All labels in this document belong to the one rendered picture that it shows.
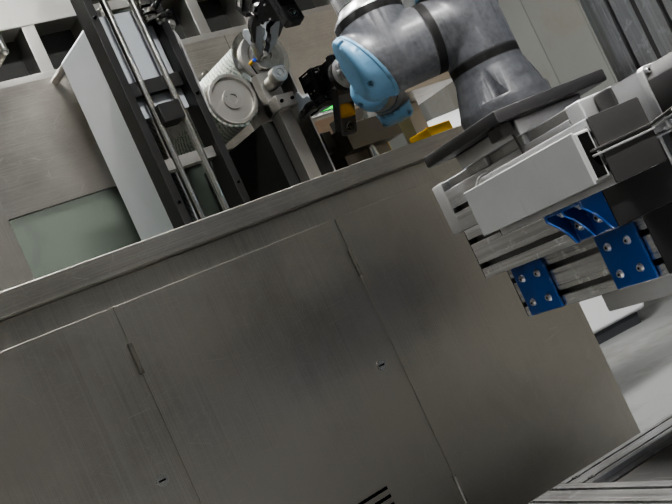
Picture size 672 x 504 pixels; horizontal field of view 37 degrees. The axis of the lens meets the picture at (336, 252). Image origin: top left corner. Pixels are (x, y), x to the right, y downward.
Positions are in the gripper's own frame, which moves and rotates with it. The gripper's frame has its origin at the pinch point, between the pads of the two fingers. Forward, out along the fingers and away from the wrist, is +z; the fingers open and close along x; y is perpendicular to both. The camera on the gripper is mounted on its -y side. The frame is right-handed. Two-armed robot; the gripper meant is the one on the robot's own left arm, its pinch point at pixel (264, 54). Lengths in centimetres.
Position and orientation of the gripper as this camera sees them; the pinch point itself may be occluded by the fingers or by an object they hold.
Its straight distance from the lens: 233.4
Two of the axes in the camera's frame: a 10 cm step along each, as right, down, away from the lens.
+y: -6.5, -5.2, 5.5
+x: -7.5, 3.2, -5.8
